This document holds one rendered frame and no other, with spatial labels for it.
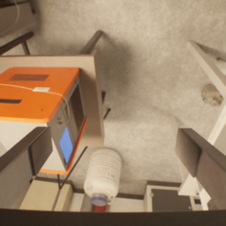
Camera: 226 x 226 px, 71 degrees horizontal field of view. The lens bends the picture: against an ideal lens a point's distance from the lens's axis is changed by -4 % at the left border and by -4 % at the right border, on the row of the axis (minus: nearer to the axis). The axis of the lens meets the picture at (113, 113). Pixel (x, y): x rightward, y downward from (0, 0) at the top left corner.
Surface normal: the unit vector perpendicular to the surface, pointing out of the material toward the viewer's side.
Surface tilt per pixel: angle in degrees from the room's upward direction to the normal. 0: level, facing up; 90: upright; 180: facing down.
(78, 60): 0
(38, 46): 0
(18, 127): 0
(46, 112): 90
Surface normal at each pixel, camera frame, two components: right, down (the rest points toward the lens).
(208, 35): -0.11, 0.64
